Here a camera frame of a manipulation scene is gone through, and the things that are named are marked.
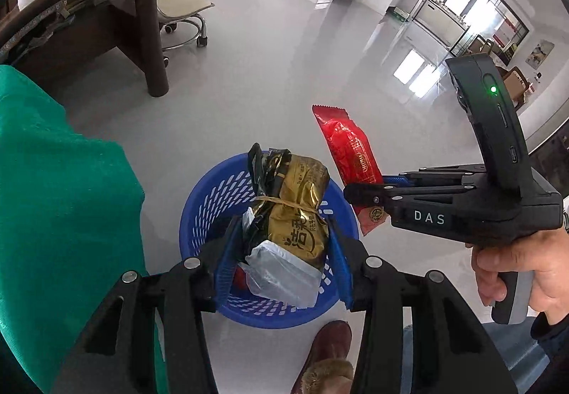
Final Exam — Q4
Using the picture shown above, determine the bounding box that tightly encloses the beige round stool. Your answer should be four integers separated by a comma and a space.
156, 0, 215, 68

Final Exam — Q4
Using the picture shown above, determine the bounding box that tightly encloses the brown furry slipper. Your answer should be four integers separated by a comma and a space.
290, 320, 354, 394

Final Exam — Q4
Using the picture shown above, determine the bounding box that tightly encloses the red snack packet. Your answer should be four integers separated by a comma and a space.
312, 105, 388, 236

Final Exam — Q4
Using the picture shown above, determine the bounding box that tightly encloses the black gold tea packet bundle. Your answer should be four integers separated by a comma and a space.
241, 142, 333, 310

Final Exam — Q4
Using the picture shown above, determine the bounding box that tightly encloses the green tablecloth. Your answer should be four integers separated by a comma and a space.
1, 65, 145, 392

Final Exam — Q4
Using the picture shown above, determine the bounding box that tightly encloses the person's right hand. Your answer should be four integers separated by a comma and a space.
472, 227, 569, 326

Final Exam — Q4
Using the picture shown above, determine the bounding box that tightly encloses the dark wooden coffee table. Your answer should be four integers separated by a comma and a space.
1, 0, 169, 97

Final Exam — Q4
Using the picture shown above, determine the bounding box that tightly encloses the blue plastic trash basket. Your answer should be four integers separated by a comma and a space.
179, 147, 359, 330

